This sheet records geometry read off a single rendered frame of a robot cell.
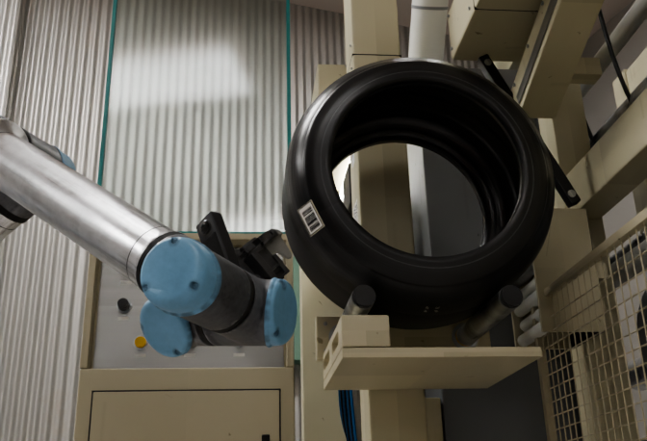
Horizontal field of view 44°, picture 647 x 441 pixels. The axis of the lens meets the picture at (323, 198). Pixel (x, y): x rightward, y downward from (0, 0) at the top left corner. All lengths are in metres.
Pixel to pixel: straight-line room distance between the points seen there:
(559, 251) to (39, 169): 1.21
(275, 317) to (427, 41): 1.82
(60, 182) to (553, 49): 1.19
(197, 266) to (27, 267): 3.36
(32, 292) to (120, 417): 2.18
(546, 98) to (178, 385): 1.17
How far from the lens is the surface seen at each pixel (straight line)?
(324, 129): 1.62
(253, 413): 2.13
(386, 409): 1.84
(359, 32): 2.19
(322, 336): 1.83
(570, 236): 1.99
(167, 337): 1.15
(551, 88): 2.03
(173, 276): 0.97
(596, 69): 2.07
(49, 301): 4.26
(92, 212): 1.12
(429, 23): 2.76
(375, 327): 1.49
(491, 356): 1.52
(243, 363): 2.20
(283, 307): 1.09
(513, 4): 2.00
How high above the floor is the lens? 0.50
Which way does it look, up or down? 22 degrees up
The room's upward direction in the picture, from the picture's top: 2 degrees counter-clockwise
